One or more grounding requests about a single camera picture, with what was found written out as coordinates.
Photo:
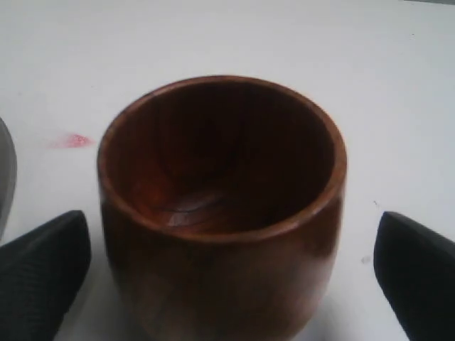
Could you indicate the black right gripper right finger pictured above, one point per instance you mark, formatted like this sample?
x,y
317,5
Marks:
x,y
414,267

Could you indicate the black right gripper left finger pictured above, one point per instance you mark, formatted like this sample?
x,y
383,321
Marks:
x,y
41,273

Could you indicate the brown wooden cup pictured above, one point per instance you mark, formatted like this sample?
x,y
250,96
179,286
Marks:
x,y
221,201

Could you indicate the cream ceramic bowl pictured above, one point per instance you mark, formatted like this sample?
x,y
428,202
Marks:
x,y
8,174

